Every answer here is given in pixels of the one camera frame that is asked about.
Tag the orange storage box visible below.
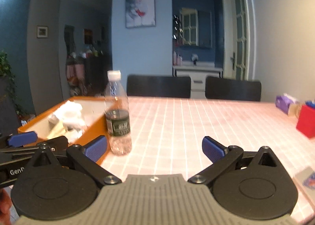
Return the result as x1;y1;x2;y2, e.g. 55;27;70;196
18;96;118;165

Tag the white cabinet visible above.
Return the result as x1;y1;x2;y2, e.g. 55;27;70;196
173;66;223;99

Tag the black chair right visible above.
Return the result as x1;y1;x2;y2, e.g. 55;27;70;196
205;76;262;102

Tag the green potted plant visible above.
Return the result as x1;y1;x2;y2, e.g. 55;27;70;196
1;50;27;118

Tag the white glass-pane door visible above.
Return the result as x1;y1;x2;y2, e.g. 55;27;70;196
223;0;250;81

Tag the black chair left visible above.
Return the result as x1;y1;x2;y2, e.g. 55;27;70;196
127;75;191;99

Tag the black chair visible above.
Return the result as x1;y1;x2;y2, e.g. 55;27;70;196
127;75;191;99
205;76;262;102

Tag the clear plastic water bottle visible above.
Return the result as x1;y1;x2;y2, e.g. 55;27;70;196
105;70;132;156

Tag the red box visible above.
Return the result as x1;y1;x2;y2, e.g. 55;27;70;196
296;105;315;139

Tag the person left hand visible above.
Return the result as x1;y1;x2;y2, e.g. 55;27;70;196
0;189;12;225

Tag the dark shoe shelf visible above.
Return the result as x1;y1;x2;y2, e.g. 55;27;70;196
63;24;113;98

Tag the wall mirror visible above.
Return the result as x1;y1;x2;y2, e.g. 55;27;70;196
180;7;212;49

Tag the purple tissue pack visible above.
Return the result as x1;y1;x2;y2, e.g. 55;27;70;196
275;93;299;116

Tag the small framed picture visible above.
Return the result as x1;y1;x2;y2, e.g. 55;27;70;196
36;26;49;38

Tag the pink checkered tablecloth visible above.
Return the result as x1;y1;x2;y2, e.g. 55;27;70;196
68;95;315;223

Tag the wine glass wall picture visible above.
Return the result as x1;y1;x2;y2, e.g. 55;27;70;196
125;0;156;29

